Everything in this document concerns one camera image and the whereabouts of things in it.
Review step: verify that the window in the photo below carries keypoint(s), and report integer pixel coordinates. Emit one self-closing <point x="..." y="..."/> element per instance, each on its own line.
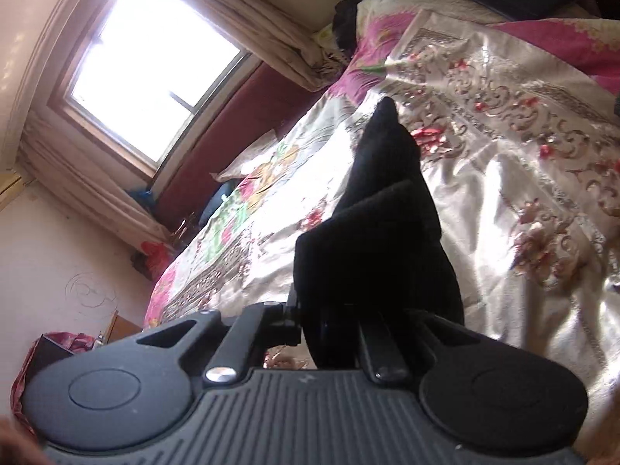
<point x="155" y="68"/>

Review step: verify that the dark clothes pile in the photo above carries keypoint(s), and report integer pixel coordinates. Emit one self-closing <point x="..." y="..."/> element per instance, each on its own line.
<point x="346" y="19"/>

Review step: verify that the black pants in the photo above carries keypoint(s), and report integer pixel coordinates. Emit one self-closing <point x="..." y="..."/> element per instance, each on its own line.
<point x="378" y="232"/>

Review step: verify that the floral satin quilt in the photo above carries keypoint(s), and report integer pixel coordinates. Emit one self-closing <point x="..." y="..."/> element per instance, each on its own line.
<point x="508" y="155"/>

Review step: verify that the blue plastic bag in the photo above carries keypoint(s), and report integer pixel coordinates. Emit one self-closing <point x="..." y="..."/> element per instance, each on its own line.
<point x="143" y="199"/>

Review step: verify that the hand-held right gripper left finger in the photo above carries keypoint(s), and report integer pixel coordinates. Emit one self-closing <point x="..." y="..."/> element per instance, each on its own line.
<point x="242" y="339"/>

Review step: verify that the wooden nightstand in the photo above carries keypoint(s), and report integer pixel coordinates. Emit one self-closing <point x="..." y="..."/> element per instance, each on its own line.
<point x="123" y="329"/>

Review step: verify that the white cloth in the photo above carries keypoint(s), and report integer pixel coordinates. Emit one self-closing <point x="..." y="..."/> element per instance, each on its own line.
<point x="247" y="157"/>

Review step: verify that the red patterned cloth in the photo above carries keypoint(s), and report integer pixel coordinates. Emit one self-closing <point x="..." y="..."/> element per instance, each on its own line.
<point x="29" y="373"/>

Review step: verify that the red plastic bag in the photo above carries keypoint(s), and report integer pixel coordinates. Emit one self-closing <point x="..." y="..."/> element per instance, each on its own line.
<point x="157" y="259"/>

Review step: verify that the maroon padded window seat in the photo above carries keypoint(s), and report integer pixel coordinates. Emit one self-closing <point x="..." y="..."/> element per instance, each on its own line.
<point x="227" y="135"/>

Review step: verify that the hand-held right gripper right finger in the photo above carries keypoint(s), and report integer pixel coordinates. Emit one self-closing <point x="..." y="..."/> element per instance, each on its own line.
<point x="387" y="358"/>

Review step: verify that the beige curtain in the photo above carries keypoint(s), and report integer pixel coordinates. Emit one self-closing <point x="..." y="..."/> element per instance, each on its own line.
<point x="87" y="189"/>
<point x="252" y="14"/>

